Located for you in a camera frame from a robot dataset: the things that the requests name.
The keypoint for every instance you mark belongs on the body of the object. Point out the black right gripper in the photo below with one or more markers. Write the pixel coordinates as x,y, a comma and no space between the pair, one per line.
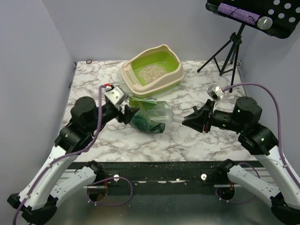
207,119

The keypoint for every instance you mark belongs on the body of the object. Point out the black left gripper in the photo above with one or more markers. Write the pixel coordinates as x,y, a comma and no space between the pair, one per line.
127,117

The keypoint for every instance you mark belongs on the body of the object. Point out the green cat litter bag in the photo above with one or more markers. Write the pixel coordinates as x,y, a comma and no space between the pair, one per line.
141,121

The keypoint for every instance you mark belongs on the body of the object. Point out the clear plastic litter scoop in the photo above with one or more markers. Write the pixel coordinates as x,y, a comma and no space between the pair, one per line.
164,115

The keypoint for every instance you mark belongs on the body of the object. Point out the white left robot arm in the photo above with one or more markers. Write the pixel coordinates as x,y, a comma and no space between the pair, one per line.
39,201

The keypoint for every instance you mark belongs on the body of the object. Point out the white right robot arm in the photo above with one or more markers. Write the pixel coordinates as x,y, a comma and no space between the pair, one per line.
283,198

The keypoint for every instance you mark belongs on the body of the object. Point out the clean litter pile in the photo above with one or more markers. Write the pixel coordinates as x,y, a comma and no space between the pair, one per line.
151,73

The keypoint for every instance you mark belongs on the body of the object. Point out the green and beige litter box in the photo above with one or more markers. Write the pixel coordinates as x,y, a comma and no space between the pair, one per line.
161,55

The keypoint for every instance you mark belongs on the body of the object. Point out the black tripod stand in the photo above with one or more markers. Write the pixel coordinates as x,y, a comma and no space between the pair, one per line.
231,60

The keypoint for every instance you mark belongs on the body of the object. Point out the black perforated stand tray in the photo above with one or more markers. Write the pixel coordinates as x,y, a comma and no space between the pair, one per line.
284,13

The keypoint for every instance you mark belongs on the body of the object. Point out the black T-shaped bracket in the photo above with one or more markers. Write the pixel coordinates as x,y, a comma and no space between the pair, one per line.
195,109

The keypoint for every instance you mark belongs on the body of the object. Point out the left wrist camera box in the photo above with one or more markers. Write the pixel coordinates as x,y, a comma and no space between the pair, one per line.
115,95

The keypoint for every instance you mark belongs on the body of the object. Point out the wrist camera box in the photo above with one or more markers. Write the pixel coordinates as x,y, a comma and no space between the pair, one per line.
215,92
115,95

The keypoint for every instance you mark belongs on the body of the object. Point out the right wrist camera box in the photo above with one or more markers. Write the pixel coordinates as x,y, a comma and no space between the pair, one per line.
215,92

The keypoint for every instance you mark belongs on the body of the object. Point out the black mounting rail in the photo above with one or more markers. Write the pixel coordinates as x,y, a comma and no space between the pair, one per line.
162,178

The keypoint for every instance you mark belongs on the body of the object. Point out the purple handled microphone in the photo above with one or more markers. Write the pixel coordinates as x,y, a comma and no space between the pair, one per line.
262,22

